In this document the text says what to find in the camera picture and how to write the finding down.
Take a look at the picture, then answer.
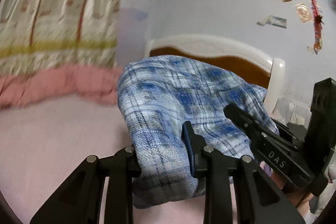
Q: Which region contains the pink quilted blanket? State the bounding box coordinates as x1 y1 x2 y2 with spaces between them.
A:
1 64 122 109

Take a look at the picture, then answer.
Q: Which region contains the pink bed sheet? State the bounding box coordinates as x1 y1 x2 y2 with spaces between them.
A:
0 97 211 224

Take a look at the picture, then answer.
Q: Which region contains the white brown bed headboard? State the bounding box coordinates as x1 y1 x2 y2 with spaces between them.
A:
145 34 285 114

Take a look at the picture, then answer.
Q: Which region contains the red hanging wall ornament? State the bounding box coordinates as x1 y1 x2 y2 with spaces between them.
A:
310 0 323 55

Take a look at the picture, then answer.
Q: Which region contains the blue white plaid shirt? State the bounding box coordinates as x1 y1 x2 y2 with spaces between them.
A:
117 55 277 209

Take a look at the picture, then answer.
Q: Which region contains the tree pattern curtain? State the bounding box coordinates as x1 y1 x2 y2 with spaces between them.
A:
1 0 120 75

